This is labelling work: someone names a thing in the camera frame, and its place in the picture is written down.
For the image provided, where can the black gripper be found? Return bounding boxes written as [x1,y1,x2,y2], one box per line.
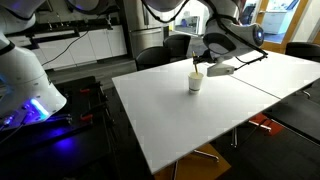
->
[192,48,220,66]

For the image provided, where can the yellow pen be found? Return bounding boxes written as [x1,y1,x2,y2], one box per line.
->
[191,50,200,76]

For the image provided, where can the white paper cup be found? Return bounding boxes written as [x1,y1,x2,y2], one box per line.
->
[187,71,205,94]

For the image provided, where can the black office chair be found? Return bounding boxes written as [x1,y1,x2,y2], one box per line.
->
[162,33,193,63]
[134,45,172,72]
[284,41,320,64]

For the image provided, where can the stainless steel refrigerator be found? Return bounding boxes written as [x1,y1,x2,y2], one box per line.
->
[122,0,165,58]

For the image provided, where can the dark swivel chair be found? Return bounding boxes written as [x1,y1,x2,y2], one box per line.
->
[240,3,257,25]

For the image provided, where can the white office counter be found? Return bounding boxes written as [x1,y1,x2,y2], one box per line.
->
[259,9,288,35]

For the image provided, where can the metal table leg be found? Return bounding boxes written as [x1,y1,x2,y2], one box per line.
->
[230,127,238,148]
[191,149,220,164]

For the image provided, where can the white kitchen cabinets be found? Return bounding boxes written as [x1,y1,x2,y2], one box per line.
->
[19,24,128,70]

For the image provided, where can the black kitchen countertop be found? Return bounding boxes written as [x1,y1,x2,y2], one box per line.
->
[14,15,122,36]

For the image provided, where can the black robot stand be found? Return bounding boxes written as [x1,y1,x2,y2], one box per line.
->
[0,75,116,180]

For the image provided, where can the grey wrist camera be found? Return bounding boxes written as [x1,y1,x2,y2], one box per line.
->
[206,63,236,78]

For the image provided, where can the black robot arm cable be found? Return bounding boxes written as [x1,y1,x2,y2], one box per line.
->
[141,0,270,72]

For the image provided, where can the wooden door frame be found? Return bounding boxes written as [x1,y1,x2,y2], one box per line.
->
[248,0,312,54]

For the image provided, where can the black clamp red handle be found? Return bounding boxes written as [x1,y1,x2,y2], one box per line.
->
[71,101,108,123]
[64,81,101,98]

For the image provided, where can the black power cable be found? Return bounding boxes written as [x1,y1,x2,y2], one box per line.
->
[41,30,90,67]

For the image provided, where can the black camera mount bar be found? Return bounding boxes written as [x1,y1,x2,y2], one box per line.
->
[25,27,81,50]

